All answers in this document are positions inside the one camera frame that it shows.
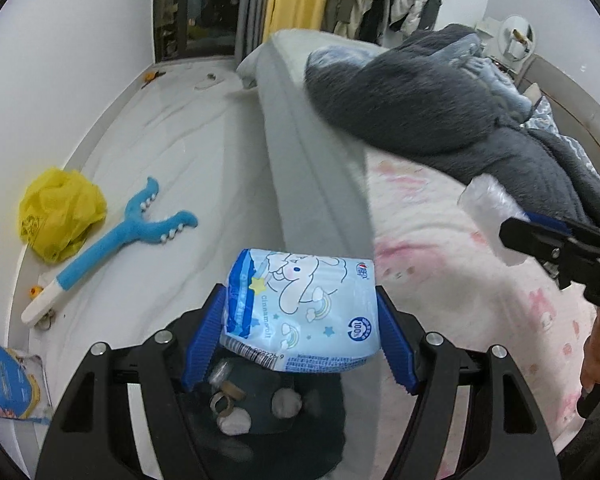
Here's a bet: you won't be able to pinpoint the grey bed headboard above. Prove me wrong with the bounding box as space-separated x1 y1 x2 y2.
519 54 600 162

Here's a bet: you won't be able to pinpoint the dark green trash bin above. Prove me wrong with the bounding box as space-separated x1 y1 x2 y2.
174 355 349 480

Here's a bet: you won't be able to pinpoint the grey curtain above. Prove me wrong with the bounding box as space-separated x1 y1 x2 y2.
234 0 277 59

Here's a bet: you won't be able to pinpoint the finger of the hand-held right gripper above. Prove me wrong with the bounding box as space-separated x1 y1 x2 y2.
526 211 600 252
499 217 582 263

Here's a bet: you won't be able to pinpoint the white tissue ball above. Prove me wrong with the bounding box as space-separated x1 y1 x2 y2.
217 406 254 436
271 388 304 419

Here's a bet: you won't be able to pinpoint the blue fleece blanket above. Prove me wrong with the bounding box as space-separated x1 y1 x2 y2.
307 34 537 117

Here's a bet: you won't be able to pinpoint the small clear plastic piece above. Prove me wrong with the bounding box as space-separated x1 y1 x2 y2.
207 360 231 386

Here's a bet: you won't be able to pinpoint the blue plush fork toy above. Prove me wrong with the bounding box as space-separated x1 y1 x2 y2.
21 175 200 330

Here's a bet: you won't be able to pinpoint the blue printed tissue packet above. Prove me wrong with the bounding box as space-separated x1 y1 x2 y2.
219 248 384 374

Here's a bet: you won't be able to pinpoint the blue printed bag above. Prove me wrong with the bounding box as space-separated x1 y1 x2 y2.
0 338 54 424

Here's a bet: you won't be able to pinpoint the black hanging garment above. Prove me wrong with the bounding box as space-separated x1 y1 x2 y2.
359 0 397 42

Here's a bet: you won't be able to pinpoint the dark framed window door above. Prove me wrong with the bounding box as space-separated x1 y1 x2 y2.
153 0 244 64

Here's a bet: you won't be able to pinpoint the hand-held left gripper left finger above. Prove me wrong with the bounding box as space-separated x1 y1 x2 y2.
34 284 229 480

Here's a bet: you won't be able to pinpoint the dark grey fleece blanket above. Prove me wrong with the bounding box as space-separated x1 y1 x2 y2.
303 24 600 233

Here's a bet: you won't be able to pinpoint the light blue patterned quilt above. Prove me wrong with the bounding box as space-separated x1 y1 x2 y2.
522 95 600 182

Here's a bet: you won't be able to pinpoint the pink printed bed sheet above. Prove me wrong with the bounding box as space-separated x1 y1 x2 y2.
364 152 600 467

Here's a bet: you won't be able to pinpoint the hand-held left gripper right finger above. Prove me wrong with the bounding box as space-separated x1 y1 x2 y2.
375 285 564 480

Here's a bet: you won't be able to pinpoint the yellow plastic bag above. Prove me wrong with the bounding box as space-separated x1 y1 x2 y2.
18 168 108 265

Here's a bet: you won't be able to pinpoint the white vanity dresser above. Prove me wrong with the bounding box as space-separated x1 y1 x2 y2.
474 17 537 69

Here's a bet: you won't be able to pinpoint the clear plastic wrap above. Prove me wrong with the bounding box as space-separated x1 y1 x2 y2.
457 174 532 267

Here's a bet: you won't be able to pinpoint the grey hanging pants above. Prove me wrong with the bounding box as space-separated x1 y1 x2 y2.
419 0 444 32

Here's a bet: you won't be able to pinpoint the grey bed mattress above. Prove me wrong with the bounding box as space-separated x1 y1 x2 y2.
236 28 379 273

